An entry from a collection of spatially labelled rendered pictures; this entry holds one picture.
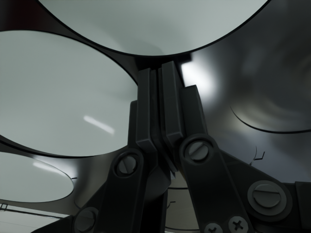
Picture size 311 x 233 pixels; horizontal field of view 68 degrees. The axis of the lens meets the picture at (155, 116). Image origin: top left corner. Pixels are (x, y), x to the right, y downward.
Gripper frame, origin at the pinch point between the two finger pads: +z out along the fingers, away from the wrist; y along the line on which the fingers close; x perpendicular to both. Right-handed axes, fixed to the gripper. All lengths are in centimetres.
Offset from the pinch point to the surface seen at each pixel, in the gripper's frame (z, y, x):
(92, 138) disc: 2.5, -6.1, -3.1
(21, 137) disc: 2.6, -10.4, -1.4
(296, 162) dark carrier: 2.5, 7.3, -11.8
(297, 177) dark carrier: 2.6, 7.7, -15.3
